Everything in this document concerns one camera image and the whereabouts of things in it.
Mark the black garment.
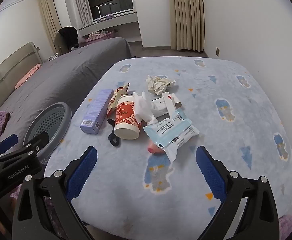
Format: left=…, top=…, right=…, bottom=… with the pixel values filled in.
left=58, top=26, right=79, bottom=52

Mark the beige chair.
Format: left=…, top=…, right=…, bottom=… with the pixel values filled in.
left=54, top=31, right=69, bottom=55

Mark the black strap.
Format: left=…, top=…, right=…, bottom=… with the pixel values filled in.
left=107, top=118, right=121, bottom=147

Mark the blue and white wipes packet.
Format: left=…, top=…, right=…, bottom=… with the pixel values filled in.
left=143, top=110, right=200, bottom=162

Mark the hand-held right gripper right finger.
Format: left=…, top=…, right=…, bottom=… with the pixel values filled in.
left=195, top=145, right=280, bottom=240

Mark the pink pillow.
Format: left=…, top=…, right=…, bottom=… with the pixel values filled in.
left=14, top=64, right=41, bottom=89

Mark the purple fluffy cloth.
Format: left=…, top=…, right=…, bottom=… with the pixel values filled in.
left=278, top=214, right=292, bottom=238

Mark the white tissue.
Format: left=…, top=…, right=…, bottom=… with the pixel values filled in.
left=133, top=92, right=159, bottom=127

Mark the grey window bench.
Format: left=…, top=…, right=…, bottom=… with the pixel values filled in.
left=78, top=11, right=139, bottom=38

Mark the white desk lamp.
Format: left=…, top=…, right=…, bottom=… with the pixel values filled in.
left=96, top=2, right=119, bottom=22

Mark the wide beige curtain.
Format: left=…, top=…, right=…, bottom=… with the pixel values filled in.
left=169, top=0, right=205, bottom=53

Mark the crumpled cream paper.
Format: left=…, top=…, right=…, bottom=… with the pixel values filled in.
left=146, top=75, right=176, bottom=96

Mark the grey perforated plastic basket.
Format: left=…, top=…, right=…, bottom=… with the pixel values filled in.
left=23, top=102, right=72, bottom=165

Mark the bed with grey sheet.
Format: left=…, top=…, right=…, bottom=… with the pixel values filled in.
left=0, top=37, right=136, bottom=140

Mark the table with patterned cloth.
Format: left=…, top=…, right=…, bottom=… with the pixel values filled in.
left=44, top=56, right=292, bottom=230

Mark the small pink object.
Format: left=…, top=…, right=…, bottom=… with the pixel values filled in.
left=147, top=140, right=166, bottom=154

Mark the flat white carton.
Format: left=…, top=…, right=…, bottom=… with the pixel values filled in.
left=151, top=97, right=183, bottom=117

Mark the pink cloth pile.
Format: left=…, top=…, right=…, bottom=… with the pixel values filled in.
left=87, top=30, right=109, bottom=40

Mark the red and white paper cup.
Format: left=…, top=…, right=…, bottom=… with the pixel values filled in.
left=114, top=94, right=142, bottom=140

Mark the beige padded headboard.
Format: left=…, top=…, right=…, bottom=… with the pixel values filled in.
left=0, top=42, right=43, bottom=103

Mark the red and cream snack packet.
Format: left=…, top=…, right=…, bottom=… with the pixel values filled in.
left=107, top=83, right=130, bottom=118

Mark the white tube with red dot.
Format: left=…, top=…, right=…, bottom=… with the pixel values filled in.
left=162, top=92, right=178, bottom=120

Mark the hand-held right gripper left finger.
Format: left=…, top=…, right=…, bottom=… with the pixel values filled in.
left=12, top=146, right=98, bottom=240

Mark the white sheer curtain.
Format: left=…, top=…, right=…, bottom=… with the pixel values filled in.
left=69, top=0, right=93, bottom=28

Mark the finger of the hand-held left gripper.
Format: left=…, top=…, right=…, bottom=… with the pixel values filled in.
left=0, top=131, right=50, bottom=164
left=0, top=133, right=19, bottom=161

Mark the narrow beige curtain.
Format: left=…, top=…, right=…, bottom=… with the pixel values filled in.
left=36, top=0, right=61, bottom=55

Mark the purple cardboard box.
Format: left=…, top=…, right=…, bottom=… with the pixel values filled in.
left=79, top=89, right=115, bottom=135

